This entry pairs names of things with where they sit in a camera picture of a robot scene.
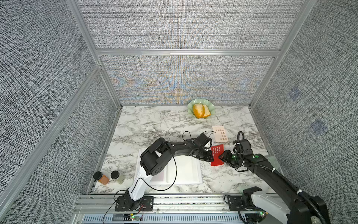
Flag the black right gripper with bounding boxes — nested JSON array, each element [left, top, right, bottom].
[[216, 149, 243, 168]]

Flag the small red card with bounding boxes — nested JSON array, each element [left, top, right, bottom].
[[211, 144, 224, 167]]

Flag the white photo album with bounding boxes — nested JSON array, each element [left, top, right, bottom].
[[148, 156, 203, 187]]

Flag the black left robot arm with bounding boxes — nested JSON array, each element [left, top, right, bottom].
[[125, 133, 214, 202]]

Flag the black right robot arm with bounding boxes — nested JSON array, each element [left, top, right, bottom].
[[219, 149, 330, 224]]

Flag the pink card red characters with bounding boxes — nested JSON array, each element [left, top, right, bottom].
[[212, 126, 228, 143]]

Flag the green knitted cloth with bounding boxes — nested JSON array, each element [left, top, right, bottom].
[[265, 155, 280, 171]]

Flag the small bread slice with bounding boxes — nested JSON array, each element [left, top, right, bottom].
[[202, 105, 211, 118]]

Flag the large orange bread roll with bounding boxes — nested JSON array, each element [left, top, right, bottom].
[[193, 104, 204, 119]]

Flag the light green wavy bowl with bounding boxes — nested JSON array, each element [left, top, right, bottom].
[[187, 99, 216, 119]]

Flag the brown cup black lid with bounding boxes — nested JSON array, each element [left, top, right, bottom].
[[93, 171, 110, 185]]

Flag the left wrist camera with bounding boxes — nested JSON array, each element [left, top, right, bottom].
[[196, 133, 212, 148]]

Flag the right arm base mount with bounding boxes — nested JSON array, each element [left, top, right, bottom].
[[224, 187, 268, 224]]

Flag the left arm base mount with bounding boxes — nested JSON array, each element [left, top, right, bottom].
[[115, 195, 155, 212]]

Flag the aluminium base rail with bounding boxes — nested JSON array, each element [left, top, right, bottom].
[[70, 191, 292, 224]]

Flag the aluminium enclosure frame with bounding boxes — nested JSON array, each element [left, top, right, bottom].
[[1, 1, 316, 217]]

